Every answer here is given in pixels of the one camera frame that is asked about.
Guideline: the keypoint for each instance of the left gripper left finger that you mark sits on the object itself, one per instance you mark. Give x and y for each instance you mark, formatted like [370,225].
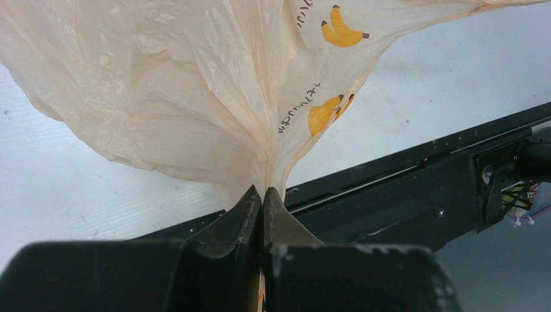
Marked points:
[217,269]

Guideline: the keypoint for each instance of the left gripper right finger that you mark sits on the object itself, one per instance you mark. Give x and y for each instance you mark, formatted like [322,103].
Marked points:
[301,273]

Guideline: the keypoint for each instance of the orange translucent plastic bag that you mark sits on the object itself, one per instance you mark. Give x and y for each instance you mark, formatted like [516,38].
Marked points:
[228,93]

